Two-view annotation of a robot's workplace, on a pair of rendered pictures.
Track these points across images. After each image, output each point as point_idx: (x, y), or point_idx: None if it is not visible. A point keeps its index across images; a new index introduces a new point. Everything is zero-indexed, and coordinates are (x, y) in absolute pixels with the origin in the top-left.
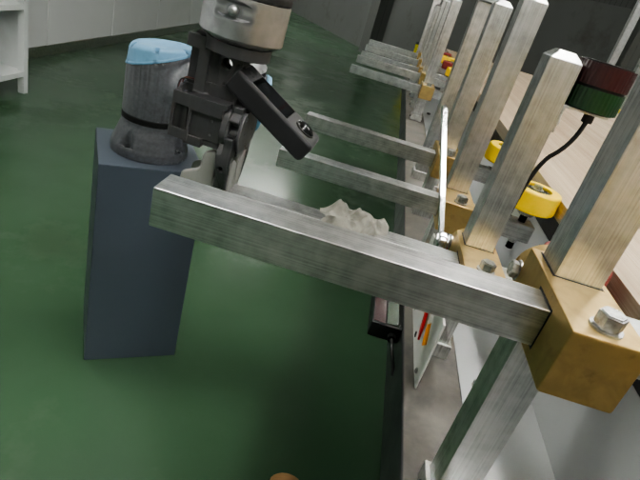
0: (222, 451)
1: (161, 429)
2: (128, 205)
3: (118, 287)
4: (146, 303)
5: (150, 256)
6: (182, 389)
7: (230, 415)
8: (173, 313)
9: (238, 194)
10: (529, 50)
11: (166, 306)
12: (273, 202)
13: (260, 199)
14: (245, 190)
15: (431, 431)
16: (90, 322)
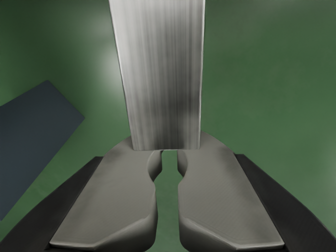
0: (91, 18)
1: (98, 60)
2: (4, 178)
3: (48, 134)
4: (41, 114)
5: (17, 135)
6: (67, 62)
7: (64, 24)
8: (31, 95)
9: (200, 124)
10: None
11: (32, 103)
12: (177, 6)
13: (189, 59)
14: (162, 117)
15: None
16: (72, 130)
